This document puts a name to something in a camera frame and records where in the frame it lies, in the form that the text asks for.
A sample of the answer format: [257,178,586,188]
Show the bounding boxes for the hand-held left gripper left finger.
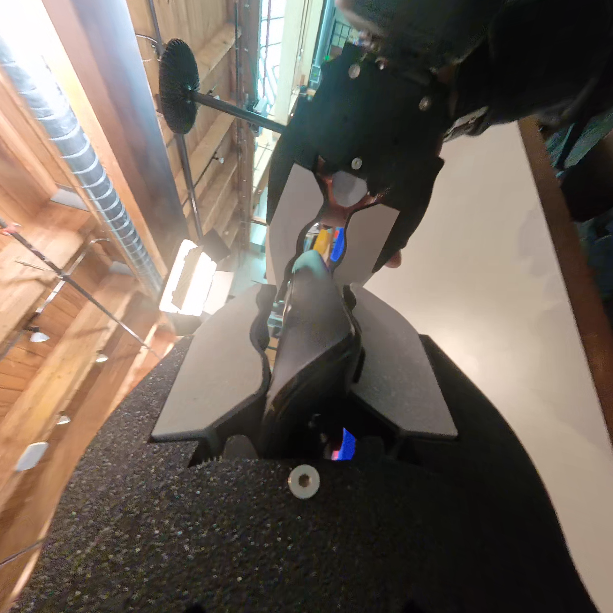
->
[150,284,277,442]

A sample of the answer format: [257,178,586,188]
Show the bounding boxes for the white ceiling access point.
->
[14,442,49,472]

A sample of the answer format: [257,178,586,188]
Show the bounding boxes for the softbox light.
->
[158,229,235,319]

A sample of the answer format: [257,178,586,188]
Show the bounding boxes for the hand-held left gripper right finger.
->
[344,286,459,440]

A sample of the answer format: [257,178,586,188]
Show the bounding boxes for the black curved electronic device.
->
[261,250,367,460]

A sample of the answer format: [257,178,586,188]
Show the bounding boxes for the black floor lamp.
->
[158,38,287,136]

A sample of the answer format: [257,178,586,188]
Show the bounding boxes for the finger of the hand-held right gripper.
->
[265,163,331,287]
[334,201,401,289]

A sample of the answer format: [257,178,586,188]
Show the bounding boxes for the person's leg in jeans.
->
[546,110,613,307]

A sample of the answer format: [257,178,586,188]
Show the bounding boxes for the silver spiral air duct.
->
[0,38,163,298]

